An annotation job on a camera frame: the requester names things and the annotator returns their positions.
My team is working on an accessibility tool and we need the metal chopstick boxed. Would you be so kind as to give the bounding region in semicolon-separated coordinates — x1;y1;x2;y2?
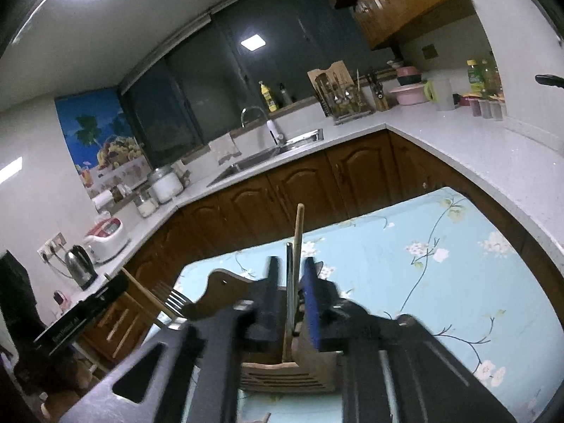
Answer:
286;243;294;335

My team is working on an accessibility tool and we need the white lidded pot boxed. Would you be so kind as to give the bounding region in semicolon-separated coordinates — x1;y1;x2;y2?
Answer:
147;165;184;204

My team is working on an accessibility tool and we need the glass storage jar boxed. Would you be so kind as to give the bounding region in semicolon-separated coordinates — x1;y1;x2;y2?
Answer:
133;191;159;219

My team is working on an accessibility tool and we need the black wok with handle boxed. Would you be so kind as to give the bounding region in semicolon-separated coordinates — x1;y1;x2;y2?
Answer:
534;74;564;89

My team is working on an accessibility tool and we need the tropical fruit wall poster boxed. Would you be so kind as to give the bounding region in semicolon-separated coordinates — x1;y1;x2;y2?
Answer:
55;88;151;199

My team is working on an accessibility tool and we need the long carved wooden chopstick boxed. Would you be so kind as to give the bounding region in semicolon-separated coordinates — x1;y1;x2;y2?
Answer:
119;268;176;320

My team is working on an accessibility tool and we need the chrome sink faucet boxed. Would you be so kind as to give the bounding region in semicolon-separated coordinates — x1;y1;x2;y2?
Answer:
240;105;287;146

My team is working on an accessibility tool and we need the yellow dish soap bottle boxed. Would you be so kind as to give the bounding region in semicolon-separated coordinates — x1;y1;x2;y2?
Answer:
259;81;279;113

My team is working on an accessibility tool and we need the metal fork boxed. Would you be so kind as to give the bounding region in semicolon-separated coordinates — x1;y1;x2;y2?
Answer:
152;281;192;316

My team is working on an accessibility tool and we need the white red rice cooker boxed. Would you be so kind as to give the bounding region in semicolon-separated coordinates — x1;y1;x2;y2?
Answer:
82;218;129;264

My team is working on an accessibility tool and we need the countertop utensil drying rack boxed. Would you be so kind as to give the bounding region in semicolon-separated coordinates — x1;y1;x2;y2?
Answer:
307;60;373;125

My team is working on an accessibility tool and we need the pink plastic basin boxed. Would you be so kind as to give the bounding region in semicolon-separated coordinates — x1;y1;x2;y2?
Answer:
390;82;428;106

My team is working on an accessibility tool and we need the light blue floral tablecloth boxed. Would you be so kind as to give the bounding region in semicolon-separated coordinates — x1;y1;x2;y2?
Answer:
144;186;557;423

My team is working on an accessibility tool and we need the yellow oil bottle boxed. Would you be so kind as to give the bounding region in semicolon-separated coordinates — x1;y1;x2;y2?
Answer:
466;59;486;97

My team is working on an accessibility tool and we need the steel electric kettle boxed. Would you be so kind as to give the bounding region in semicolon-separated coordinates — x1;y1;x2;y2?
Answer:
64;245;98;290

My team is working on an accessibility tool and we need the person's left hand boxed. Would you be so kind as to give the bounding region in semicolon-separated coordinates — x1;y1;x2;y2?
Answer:
40;351;100;422

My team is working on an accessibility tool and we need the stainless steel sink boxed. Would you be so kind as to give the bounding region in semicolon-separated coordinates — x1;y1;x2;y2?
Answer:
208;129;324;187

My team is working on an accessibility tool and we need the wooden utensil holder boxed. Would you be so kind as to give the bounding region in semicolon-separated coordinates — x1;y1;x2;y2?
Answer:
181;269;337;394

